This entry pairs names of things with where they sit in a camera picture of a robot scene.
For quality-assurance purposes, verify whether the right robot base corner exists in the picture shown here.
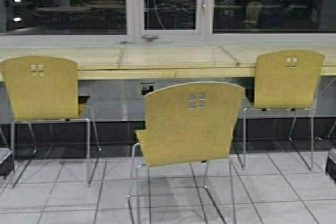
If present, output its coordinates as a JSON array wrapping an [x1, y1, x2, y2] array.
[[325, 148, 336, 182]]

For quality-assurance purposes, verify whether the wall power outlet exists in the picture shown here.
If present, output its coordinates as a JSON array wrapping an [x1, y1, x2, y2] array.
[[139, 82, 155, 97]]

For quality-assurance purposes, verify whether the yellow plywood chair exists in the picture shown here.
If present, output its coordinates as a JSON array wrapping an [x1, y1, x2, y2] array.
[[127, 81, 246, 224], [243, 50, 324, 158], [1, 56, 98, 184]]

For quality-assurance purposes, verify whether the window handle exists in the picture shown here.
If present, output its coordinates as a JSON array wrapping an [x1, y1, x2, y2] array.
[[202, 0, 206, 14]]

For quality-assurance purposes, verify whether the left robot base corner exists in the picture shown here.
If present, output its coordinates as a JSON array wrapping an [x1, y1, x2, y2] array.
[[0, 147, 15, 179]]

